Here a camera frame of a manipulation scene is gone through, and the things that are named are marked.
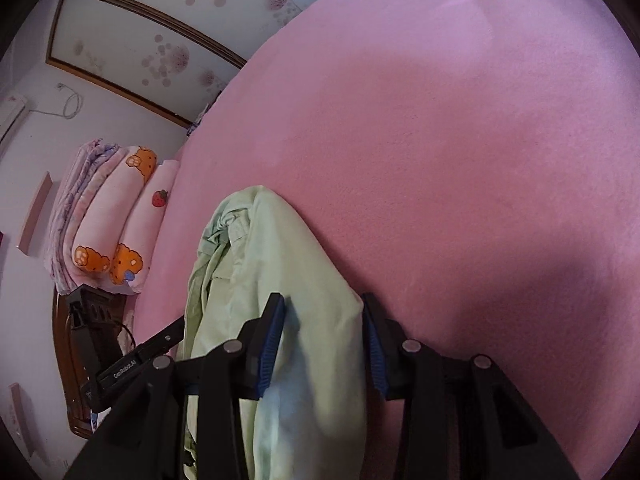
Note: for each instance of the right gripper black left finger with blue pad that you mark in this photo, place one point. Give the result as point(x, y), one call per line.
point(177, 414)

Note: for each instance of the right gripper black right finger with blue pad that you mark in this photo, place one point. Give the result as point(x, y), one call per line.
point(462, 419)

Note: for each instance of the light green black jacket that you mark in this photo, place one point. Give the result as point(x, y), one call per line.
point(311, 423)

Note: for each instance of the folded pink bear quilt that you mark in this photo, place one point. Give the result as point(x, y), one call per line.
point(114, 227)

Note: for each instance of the folded lilac patterned quilt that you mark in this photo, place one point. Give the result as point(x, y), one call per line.
point(90, 166)

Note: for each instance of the pink fleece bed blanket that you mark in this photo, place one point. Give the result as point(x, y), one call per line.
point(473, 163)

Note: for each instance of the floral sliding wardrobe door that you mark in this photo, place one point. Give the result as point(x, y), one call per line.
point(173, 57)

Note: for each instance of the pink wall shelf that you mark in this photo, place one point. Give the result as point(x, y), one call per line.
point(33, 214)

